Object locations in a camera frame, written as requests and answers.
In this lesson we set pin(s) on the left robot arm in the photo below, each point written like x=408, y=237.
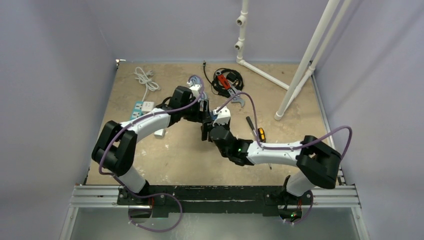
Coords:
x=116, y=145

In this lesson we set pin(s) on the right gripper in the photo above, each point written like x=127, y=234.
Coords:
x=205, y=131

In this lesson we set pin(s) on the red adjustable wrench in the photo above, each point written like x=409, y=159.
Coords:
x=230, y=89

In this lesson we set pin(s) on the white pvc pipe frame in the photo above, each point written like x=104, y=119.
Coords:
x=297, y=31

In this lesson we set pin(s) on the blue power strip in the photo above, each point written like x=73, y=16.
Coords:
x=214, y=115

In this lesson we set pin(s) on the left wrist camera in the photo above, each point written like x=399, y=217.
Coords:
x=196, y=90

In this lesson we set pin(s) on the white plug adapter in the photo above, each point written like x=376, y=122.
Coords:
x=147, y=106

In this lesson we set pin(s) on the black handle hammer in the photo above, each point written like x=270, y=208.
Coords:
x=251, y=125

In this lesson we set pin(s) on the yellow black screwdriver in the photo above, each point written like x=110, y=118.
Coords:
x=261, y=135

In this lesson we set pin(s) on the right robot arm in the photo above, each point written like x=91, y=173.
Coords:
x=318, y=163

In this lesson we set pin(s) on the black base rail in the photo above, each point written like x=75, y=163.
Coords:
x=267, y=200

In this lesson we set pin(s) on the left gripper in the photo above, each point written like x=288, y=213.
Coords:
x=200, y=116

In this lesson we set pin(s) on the teal power strip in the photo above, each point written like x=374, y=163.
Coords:
x=137, y=110

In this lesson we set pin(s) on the white charger plug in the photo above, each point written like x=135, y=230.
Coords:
x=160, y=134

